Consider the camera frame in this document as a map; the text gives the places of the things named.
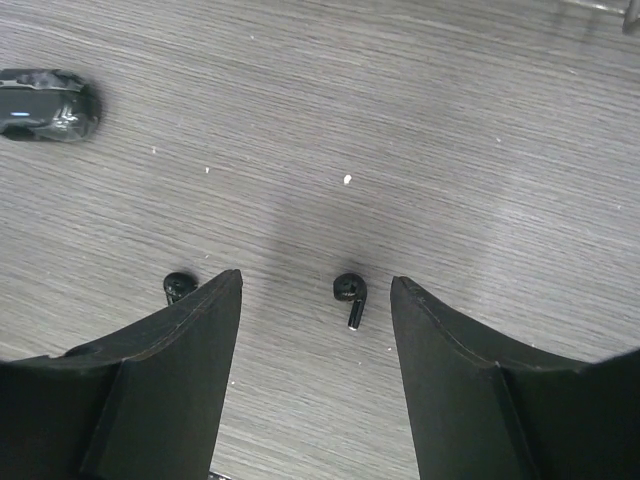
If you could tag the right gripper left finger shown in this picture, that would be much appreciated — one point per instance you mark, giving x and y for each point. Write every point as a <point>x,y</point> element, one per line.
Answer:
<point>143,402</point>

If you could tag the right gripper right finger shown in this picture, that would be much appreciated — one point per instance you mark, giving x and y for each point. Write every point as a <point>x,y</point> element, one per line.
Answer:
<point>483,405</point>

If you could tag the black stem earbud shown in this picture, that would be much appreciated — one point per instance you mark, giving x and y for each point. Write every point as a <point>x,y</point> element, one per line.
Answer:
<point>351,287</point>
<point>178,285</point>

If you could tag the black oblong charging case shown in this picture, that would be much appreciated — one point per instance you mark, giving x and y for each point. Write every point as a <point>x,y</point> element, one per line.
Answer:
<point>51,105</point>

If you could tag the grey wire dish rack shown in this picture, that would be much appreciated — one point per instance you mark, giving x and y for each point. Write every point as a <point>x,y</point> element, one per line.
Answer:
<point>627,11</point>

